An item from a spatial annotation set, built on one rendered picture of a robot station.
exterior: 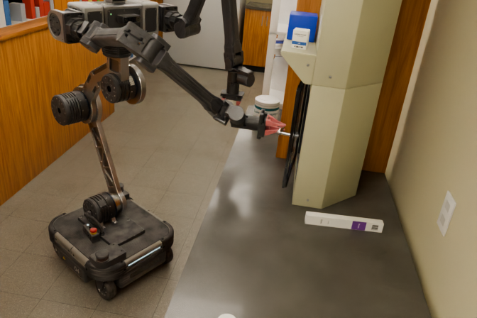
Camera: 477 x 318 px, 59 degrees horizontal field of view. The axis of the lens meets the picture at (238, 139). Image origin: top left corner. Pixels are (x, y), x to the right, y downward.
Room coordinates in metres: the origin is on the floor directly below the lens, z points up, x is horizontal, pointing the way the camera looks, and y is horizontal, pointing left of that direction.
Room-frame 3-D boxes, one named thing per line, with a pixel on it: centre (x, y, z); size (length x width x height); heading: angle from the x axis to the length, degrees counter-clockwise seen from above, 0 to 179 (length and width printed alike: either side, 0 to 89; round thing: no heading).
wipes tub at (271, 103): (2.09, -0.13, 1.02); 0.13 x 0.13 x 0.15
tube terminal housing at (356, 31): (1.49, -0.37, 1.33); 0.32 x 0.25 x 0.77; 173
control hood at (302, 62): (1.52, -0.18, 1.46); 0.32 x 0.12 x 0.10; 173
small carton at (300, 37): (1.44, -0.18, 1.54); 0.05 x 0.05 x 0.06; 76
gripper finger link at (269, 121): (1.47, -0.13, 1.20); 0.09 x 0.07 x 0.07; 83
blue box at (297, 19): (1.60, -0.19, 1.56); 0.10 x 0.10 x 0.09; 83
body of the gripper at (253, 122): (1.48, -0.05, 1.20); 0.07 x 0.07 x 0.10; 83
